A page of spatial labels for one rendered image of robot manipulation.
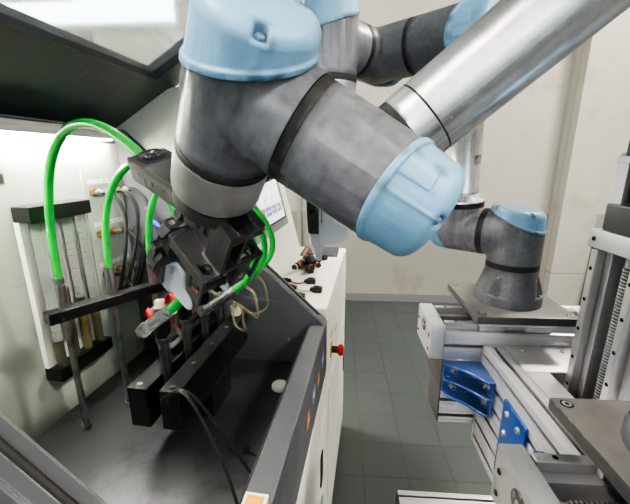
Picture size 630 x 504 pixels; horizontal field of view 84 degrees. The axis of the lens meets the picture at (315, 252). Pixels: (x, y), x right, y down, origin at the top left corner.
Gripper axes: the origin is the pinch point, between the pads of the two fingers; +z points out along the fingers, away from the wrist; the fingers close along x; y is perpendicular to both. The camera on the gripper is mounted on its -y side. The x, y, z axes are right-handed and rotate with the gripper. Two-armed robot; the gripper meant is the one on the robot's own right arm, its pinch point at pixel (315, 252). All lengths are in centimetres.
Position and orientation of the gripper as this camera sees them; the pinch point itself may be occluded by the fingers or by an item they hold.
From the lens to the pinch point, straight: 55.8
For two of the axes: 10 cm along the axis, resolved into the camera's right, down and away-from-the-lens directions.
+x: 1.6, -2.5, 9.6
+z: 0.0, 9.7, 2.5
